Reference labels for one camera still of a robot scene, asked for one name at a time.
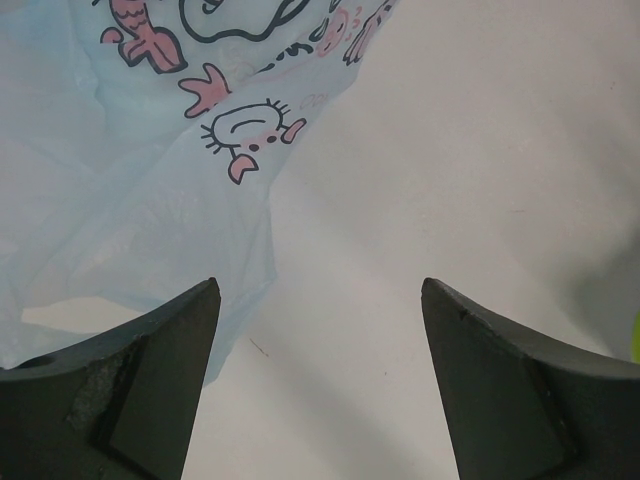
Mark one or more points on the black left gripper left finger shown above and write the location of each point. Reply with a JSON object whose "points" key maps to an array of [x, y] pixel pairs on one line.
{"points": [[119, 405]]}

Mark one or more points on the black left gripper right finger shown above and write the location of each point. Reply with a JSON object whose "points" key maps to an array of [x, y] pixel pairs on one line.
{"points": [[522, 405]]}

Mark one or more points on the green fake lime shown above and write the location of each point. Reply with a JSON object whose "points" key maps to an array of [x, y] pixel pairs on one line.
{"points": [[635, 340]]}

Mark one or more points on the light blue plastic bag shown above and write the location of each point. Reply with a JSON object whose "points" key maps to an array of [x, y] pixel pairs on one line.
{"points": [[139, 142]]}

